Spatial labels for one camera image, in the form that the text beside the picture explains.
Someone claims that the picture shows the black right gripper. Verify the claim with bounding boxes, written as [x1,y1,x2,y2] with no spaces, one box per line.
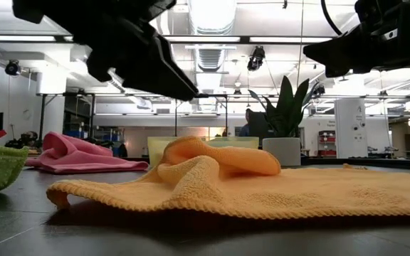
[303,0,410,78]

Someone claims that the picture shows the white pillar with signs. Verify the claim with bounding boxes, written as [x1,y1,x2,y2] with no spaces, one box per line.
[334,97,369,159]

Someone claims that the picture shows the black table mat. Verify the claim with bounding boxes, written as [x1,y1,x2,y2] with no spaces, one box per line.
[0,166,410,256]

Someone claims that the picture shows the person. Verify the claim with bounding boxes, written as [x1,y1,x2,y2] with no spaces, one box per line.
[238,108,253,137]

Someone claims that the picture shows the black ceiling spotlight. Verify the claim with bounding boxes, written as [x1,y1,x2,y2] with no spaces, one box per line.
[246,45,266,72]
[4,59,22,77]

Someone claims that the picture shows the red shelf unit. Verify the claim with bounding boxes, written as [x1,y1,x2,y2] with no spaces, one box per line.
[317,129,337,157]

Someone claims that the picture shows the silver ceiling duct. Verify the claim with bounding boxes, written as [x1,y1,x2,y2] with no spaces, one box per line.
[186,0,238,36]

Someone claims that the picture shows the pink microfiber towel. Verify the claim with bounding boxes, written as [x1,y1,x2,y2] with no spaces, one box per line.
[25,131,149,175]

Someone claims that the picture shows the orange microfiber towel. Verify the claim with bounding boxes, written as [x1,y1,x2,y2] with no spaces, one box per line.
[46,136,410,220]

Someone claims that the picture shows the yellow-green plastic bin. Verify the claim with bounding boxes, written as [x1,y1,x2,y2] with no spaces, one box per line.
[147,136,260,169]

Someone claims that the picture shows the black monitor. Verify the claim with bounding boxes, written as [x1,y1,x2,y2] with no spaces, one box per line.
[248,111,270,139]

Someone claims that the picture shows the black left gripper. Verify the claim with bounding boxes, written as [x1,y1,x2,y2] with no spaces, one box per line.
[73,21,199,102]

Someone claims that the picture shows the potted plant in white pot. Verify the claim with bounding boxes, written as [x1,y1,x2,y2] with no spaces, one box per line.
[248,75,322,167]

